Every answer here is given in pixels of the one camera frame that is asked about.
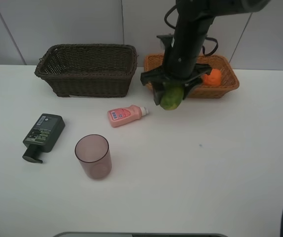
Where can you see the translucent pink plastic cup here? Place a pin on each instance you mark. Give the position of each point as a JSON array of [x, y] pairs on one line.
[[93, 153]]

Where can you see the pink lotion bottle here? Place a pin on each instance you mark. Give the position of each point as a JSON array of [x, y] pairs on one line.
[[121, 116]]

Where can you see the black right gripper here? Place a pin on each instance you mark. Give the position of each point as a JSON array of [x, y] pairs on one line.
[[179, 66]]

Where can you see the orange tangerine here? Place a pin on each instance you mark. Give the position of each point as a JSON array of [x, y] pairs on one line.
[[213, 79]]

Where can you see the dark brown wicker basket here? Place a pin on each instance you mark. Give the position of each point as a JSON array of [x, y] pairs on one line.
[[88, 70]]

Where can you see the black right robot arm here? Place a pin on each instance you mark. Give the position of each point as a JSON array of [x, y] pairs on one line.
[[196, 16]]

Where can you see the dark green pump bottle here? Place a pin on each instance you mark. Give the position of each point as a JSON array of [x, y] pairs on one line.
[[42, 137]]

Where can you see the light orange wicker basket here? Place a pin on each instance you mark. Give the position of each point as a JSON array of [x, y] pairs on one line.
[[229, 80]]

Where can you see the green papaya fruit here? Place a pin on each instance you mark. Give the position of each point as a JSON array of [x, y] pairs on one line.
[[172, 97]]

